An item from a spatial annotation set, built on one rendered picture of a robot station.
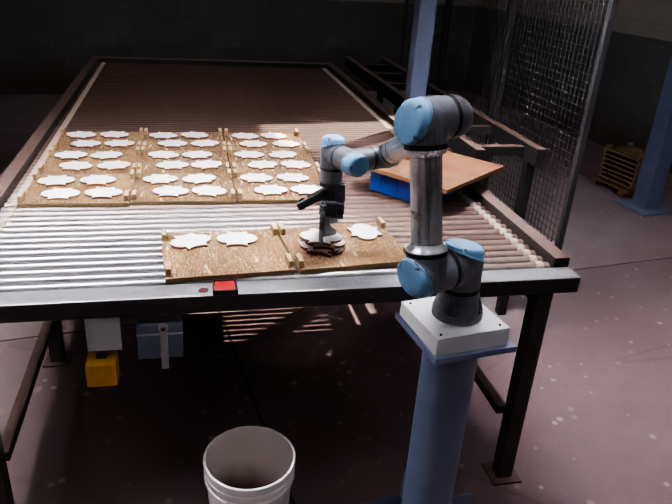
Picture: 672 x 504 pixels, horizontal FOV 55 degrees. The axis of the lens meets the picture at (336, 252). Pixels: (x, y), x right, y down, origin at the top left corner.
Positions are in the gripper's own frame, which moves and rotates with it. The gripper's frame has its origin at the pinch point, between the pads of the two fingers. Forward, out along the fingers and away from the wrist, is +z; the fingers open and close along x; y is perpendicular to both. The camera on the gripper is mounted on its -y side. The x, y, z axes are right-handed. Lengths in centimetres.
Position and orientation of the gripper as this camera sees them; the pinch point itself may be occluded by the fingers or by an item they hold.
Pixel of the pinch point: (320, 236)
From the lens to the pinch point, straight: 222.1
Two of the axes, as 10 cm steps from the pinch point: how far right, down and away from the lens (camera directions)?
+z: -0.6, 9.0, 4.2
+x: 0.6, -4.2, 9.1
